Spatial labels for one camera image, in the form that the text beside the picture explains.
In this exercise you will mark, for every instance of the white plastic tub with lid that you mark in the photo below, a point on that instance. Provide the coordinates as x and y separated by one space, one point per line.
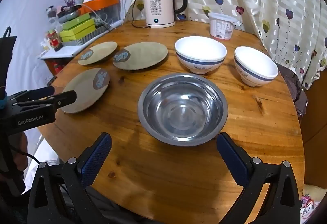
221 28

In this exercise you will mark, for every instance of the grey striped box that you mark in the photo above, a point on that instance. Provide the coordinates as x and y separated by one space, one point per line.
94 34

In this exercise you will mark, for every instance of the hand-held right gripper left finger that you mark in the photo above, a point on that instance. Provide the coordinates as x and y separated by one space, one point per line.
97 160

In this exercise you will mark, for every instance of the white shelf board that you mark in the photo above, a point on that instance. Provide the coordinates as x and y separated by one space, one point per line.
61 52

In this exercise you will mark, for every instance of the person's left hand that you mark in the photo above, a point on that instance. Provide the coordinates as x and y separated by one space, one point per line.
23 142

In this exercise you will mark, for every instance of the colourful patterned cloth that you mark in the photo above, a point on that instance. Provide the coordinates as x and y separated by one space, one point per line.
310 201

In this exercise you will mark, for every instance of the stainless steel bowl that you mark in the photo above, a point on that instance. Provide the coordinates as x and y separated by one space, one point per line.
182 111

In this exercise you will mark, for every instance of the white electric kettle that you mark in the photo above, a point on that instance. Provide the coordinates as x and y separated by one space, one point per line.
158 9

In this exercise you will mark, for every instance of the grey device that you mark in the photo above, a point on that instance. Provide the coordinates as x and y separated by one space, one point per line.
69 14

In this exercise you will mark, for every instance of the white bowl with blue band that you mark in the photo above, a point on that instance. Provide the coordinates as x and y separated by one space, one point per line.
199 47
255 63

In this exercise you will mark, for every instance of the beige plate with blue logo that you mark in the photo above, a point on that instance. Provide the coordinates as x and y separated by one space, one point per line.
102 52
145 56
85 83

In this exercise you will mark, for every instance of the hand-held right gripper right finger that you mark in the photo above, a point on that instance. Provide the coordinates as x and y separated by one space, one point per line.
232 160

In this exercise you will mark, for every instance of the dark brown cloth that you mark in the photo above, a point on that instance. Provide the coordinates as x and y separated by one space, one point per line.
293 86

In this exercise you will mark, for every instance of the clear plastic storage box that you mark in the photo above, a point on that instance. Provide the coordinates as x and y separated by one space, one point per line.
109 15

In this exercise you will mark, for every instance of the brown wooden board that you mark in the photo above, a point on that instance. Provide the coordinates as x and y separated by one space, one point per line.
315 124

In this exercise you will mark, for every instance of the orange box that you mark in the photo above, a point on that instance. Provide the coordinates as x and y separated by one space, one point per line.
102 2

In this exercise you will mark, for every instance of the red figurine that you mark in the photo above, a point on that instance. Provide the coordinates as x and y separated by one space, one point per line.
54 40

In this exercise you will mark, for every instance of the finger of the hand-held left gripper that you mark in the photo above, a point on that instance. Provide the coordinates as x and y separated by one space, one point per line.
38 92
66 98

